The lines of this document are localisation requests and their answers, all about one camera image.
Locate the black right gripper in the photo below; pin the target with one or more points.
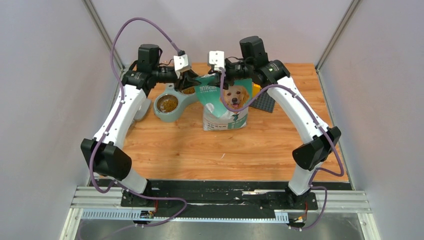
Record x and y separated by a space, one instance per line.
226 81

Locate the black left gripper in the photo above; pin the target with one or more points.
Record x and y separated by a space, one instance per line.
186 80

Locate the green pet food bag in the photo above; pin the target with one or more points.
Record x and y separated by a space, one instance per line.
224 109

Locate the grey metal food scoop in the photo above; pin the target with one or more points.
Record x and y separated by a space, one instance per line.
143 109

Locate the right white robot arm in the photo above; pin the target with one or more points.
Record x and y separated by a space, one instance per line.
318 138

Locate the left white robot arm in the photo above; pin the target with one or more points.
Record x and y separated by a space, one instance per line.
103 152

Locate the brown pet food kibble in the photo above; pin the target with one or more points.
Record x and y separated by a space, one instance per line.
170 103

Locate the teal double pet bowl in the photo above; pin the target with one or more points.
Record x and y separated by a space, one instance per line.
183 102

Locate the yellow building block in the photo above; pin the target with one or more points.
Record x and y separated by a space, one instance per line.
255 89

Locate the dark grey building baseplate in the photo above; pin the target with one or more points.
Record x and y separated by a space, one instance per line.
264 102

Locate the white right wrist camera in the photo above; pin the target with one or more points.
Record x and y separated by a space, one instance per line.
216 60

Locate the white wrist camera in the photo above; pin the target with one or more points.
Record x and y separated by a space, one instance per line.
216 60
182 63

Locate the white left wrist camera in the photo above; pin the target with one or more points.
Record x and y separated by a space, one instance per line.
182 63

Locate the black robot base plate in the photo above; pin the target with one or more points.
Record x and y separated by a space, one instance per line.
271 195

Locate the slotted grey cable duct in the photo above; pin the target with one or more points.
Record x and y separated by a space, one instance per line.
208 214

